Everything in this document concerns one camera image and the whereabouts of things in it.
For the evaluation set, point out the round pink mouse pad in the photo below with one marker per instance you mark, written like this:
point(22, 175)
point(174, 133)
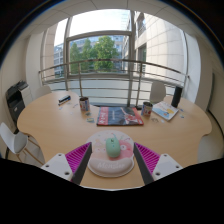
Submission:
point(110, 165)

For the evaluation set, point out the light blue illustrated book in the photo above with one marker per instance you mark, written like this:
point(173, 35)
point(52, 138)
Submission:
point(165, 110)

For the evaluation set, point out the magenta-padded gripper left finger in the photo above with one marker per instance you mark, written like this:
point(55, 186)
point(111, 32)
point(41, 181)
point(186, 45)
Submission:
point(77, 156)

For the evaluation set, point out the metal window railing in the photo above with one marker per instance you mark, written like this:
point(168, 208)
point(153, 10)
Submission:
point(106, 76)

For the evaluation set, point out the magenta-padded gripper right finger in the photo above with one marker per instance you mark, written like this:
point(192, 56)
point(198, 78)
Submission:
point(147, 157)

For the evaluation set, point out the small blue sticker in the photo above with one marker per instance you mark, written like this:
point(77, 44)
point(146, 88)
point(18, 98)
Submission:
point(182, 116)

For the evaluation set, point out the black cylindrical bottle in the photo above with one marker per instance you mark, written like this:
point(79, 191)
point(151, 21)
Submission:
point(177, 96)

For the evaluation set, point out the mint green computer mouse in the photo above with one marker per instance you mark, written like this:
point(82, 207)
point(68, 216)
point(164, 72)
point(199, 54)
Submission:
point(113, 148)

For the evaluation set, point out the red patterned can planter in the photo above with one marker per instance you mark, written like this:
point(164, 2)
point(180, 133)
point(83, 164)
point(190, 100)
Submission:
point(147, 109)

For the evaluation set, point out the red magazine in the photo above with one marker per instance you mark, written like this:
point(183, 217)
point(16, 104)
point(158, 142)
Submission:
point(120, 116)

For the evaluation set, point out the black office printer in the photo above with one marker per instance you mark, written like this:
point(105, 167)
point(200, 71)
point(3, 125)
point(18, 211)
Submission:
point(16, 100)

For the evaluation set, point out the white chair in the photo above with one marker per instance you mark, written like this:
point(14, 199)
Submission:
point(43, 91)
point(157, 91)
point(13, 140)
point(211, 146)

